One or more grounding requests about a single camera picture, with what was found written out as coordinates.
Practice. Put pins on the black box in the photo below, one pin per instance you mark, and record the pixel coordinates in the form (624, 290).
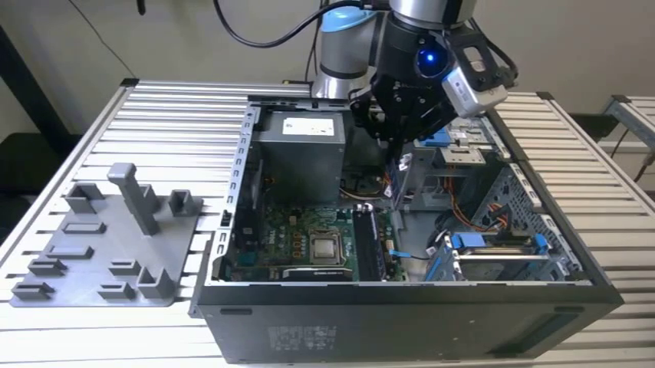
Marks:
(593, 123)

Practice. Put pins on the small black wall object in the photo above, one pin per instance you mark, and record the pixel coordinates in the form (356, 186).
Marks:
(140, 5)

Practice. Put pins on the black round plastic speaker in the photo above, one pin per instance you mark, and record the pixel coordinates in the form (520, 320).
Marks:
(365, 184)

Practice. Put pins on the black open PC case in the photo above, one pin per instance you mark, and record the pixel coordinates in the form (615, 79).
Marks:
(388, 326)

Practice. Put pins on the blue carrier with disk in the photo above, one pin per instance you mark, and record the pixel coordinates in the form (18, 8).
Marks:
(491, 264)

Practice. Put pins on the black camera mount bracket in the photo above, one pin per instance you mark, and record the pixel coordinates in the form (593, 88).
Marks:
(477, 50)

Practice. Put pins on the grey power supply unit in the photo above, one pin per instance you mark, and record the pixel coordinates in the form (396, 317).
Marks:
(298, 172)

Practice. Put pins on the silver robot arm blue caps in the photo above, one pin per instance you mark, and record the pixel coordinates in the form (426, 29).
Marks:
(342, 57)

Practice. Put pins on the green motherboard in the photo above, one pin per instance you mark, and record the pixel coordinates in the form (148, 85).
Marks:
(286, 230)

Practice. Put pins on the grey metal drive cage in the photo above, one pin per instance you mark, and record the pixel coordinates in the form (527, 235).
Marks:
(424, 184)

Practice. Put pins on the black graphics card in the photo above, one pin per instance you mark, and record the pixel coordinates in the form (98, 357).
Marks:
(317, 274)

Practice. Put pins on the black RAM slot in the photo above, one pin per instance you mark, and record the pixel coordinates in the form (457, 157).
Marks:
(380, 262)

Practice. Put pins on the black table corner cap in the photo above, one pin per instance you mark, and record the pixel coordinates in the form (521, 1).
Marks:
(128, 81)
(545, 95)

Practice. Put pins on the grey parts rack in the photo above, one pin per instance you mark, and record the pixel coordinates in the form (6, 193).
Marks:
(117, 245)

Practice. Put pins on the aluminium frame table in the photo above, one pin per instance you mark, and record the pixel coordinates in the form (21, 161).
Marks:
(629, 113)

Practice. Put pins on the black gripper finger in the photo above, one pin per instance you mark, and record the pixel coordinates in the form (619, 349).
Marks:
(364, 115)
(429, 122)

